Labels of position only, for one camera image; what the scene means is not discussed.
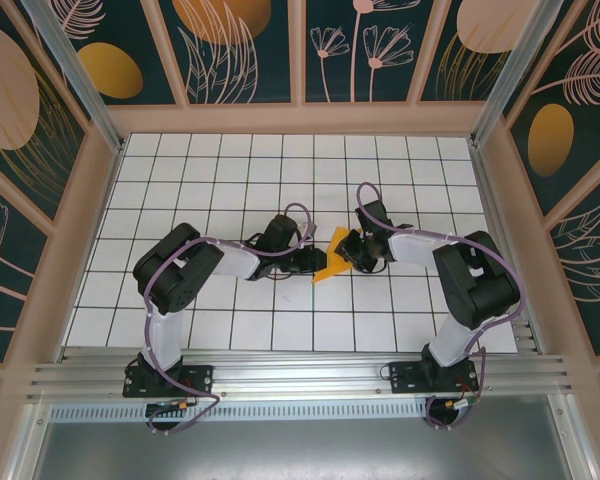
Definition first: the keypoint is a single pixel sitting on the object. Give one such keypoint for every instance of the yellow cloth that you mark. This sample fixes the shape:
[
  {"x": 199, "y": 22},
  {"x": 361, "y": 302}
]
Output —
[{"x": 337, "y": 250}]

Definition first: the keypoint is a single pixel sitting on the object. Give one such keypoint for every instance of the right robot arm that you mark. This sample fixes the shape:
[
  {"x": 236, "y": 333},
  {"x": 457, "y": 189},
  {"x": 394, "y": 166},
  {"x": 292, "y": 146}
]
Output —
[{"x": 452, "y": 342}]

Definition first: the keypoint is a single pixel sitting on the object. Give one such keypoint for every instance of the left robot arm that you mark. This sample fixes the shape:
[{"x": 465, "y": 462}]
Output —
[{"x": 162, "y": 330}]

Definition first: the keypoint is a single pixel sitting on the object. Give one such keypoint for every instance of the aluminium table side rail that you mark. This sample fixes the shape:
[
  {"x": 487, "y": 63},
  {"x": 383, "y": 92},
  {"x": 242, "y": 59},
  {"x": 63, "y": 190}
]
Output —
[{"x": 495, "y": 210}]

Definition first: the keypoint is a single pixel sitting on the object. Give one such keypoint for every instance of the aluminium mounting rail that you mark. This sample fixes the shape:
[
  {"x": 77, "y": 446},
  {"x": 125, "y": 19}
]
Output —
[{"x": 300, "y": 372}]

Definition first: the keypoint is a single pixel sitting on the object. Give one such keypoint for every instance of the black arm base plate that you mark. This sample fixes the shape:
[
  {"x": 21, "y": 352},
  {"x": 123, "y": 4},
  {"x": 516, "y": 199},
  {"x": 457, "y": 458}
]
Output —
[
  {"x": 405, "y": 377},
  {"x": 200, "y": 375}
]

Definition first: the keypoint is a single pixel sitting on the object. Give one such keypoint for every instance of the aluminium frame post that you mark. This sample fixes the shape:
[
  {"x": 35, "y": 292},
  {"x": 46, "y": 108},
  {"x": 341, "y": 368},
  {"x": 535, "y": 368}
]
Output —
[
  {"x": 519, "y": 75},
  {"x": 84, "y": 85}
]

